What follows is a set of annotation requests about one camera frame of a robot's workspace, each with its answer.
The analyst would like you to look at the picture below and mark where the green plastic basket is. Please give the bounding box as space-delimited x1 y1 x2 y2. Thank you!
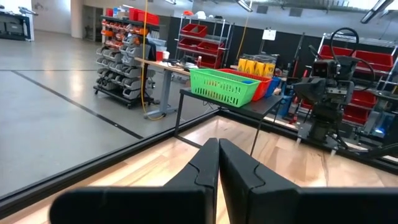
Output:
189 68 261 108

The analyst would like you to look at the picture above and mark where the grey desk foot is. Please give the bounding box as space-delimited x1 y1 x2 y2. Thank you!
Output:
143 70 178 121

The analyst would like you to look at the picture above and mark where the ceiling light strip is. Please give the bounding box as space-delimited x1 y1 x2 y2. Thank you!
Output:
236 0 254 13
359 0 395 24

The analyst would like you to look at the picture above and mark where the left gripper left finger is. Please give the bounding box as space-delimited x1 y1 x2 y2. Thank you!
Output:
164 138 220 224

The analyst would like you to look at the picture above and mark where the red plastic basket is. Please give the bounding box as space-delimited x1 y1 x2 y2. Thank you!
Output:
217 68 273 102

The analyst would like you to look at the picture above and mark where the black computer blue light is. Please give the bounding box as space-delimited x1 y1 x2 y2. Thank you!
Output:
362 108 398 140

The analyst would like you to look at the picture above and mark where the white paper sign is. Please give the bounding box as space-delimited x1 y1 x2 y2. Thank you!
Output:
262 28 277 42

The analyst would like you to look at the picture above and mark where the blue upright device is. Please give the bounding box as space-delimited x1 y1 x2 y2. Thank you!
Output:
279 88 295 119

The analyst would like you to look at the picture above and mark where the black aluminium frame rail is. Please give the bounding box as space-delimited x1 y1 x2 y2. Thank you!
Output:
0 108 222 219

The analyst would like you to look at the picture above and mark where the rack of grey bins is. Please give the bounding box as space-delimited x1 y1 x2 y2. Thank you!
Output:
93 15 157 110

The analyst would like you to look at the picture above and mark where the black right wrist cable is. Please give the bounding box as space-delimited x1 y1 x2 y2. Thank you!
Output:
329 27 377 93

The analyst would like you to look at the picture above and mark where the blue plastic basket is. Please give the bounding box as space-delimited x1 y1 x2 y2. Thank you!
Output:
264 77 282 98

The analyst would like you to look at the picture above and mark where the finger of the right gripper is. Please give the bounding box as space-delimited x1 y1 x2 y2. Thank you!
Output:
294 77 326 104

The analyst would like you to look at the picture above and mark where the wire rack with red bins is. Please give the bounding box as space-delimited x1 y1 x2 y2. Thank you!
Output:
175 12 234 71

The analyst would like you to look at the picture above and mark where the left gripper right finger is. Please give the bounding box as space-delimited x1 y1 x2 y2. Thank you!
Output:
219 138 301 224

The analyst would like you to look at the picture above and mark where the black metal strut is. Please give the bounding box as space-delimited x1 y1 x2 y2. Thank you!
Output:
357 142 398 160

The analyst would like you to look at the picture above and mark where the wooden desk top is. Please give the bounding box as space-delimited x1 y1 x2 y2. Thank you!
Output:
134 57 193 78

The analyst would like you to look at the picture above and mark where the shelving with red bins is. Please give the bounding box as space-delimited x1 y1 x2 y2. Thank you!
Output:
317 32 398 126

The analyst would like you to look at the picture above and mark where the black mesh metal shelf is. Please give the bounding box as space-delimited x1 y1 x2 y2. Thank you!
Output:
174 88 284 157

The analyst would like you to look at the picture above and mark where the dark workbench cabinet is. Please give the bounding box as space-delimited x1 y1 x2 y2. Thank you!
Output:
0 6 39 42

